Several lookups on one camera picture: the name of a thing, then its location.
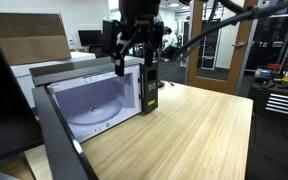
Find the black microwave door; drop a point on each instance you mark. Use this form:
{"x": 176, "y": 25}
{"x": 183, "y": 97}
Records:
{"x": 60, "y": 150}

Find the black cabinet with white vents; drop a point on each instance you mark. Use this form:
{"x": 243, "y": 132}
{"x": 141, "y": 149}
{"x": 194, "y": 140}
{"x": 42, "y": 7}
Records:
{"x": 260, "y": 100}

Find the open cardboard box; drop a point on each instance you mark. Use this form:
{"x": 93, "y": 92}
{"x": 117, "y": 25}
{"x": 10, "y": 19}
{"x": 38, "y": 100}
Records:
{"x": 27, "y": 40}

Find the black equipment rack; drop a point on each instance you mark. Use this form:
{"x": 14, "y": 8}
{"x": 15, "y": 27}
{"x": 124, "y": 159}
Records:
{"x": 270, "y": 50}

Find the red tool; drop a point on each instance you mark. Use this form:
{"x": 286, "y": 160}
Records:
{"x": 274, "y": 66}

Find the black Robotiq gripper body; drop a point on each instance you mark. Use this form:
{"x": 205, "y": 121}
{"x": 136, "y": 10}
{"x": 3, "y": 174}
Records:
{"x": 142, "y": 25}

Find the black computer monitor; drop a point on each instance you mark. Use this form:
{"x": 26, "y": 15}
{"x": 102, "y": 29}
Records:
{"x": 4, "y": 100}
{"x": 89, "y": 37}

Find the seated person in white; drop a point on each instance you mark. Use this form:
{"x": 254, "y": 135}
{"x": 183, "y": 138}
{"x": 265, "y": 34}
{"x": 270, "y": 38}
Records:
{"x": 170, "y": 40}

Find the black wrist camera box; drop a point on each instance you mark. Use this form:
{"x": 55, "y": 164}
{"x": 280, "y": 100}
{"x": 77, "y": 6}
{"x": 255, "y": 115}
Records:
{"x": 110, "y": 36}

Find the blue box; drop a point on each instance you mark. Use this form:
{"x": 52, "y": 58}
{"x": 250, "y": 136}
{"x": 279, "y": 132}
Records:
{"x": 263, "y": 73}

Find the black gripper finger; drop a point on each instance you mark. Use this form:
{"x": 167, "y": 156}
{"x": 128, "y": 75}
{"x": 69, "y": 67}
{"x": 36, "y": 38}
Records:
{"x": 150, "y": 50}
{"x": 119, "y": 66}

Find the wooden framed glass door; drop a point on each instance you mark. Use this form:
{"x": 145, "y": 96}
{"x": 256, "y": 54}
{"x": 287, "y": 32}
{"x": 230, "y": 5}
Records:
{"x": 240, "y": 60}

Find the glass microwave turntable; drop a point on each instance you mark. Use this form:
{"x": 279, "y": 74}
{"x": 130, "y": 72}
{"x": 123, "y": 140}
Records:
{"x": 84, "y": 115}

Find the black microwave oven body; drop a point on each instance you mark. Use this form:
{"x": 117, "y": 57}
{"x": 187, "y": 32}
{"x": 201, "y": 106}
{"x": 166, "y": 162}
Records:
{"x": 84, "y": 70}

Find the yellow warning sticker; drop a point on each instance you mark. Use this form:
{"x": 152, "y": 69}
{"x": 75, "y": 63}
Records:
{"x": 151, "y": 102}

